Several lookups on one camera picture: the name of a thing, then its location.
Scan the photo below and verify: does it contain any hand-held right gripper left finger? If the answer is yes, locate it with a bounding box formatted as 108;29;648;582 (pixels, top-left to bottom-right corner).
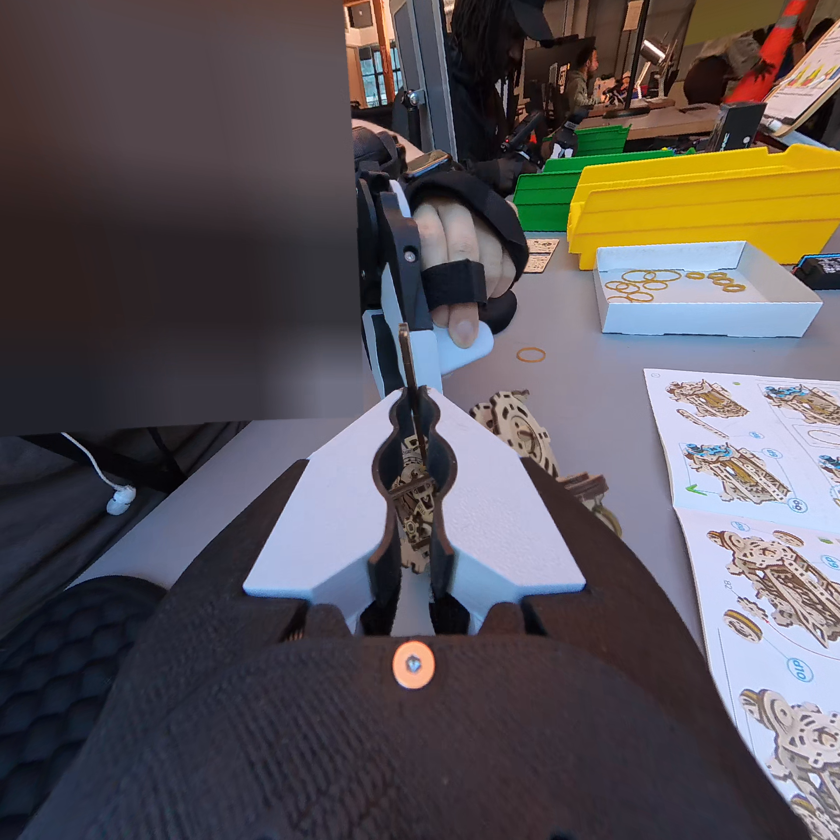
243;387;404;636

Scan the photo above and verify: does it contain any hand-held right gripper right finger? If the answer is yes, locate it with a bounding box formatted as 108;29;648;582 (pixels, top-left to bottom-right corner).
427;387;587;636

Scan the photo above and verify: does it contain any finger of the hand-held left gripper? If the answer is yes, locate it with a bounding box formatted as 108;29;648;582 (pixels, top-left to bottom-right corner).
363;308;408;399
410;327;441;395

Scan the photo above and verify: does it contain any thin wooden part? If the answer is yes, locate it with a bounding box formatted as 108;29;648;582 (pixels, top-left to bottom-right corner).
397;323;431;467

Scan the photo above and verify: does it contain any wooden model vehicle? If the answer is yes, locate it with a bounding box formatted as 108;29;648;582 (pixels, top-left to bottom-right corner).
387;390;623;573

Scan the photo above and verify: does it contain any person's left hand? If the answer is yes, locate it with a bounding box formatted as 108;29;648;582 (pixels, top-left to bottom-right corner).
403;169;530;349

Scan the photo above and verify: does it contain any black honeycomb pad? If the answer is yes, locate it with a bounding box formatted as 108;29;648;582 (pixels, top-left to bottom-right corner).
478;289;519;336
0;576;168;840

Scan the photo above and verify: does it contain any black smartwatch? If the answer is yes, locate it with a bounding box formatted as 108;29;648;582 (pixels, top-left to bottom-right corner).
403;151;455;181

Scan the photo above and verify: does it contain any grey partition panel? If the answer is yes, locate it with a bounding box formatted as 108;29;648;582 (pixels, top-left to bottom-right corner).
390;0;457;158

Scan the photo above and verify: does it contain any pile of tan rubber bands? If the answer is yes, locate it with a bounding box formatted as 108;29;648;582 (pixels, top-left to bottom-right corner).
605;268;748;304

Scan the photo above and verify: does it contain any assembly instruction booklet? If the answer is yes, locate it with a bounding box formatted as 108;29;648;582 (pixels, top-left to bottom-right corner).
643;367;840;840

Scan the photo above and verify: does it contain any person's dark hoodie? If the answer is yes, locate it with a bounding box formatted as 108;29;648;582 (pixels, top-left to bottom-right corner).
0;420;250;631

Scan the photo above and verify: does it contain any black desk lamp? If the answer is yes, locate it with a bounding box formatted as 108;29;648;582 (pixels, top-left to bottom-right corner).
602;0;678;120

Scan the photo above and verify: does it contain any white cardboard tray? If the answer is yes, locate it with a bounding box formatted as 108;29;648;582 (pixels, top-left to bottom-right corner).
592;241;824;337

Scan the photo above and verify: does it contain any yellow plastic bin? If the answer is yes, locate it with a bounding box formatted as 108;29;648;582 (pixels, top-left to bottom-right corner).
567;167;840;271
577;144;840;198

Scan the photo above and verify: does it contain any background wooden table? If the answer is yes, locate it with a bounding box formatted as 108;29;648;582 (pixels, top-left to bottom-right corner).
581;98;723;140

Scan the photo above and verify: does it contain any black cardboard box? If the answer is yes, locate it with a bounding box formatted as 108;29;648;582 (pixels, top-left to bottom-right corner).
705;101;767;153

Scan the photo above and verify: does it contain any black device with blue trim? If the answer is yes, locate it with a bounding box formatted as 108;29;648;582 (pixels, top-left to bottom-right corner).
792;255;840;291

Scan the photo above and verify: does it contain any wooden clipboard with chart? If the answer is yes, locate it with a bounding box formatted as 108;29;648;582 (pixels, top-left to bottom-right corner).
761;18;840;137

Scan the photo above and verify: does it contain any black lanyard strap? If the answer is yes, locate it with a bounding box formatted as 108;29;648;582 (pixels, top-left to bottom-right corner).
20;427;188;493

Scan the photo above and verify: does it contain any white earbud with cable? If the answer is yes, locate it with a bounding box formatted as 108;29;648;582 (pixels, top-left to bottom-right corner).
60;432;137;516

